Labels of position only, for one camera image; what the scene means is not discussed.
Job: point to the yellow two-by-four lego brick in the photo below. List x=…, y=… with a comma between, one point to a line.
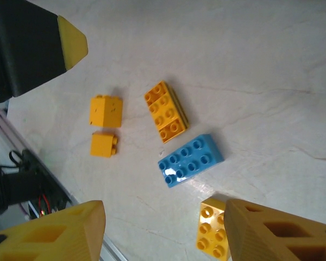
x=165, y=114
x=210, y=231

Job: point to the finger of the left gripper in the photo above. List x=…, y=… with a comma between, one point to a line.
x=30, y=49

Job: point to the small yellow lego brick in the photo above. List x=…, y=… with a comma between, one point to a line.
x=106, y=111
x=103, y=144

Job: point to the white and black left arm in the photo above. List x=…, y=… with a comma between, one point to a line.
x=11, y=187

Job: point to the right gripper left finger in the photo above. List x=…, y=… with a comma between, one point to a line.
x=57, y=236

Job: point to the blue two-by-four lego brick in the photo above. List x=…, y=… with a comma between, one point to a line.
x=190, y=160

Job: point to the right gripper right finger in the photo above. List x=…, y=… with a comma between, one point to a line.
x=274, y=239

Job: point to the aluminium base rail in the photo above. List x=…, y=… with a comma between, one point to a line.
x=11, y=130

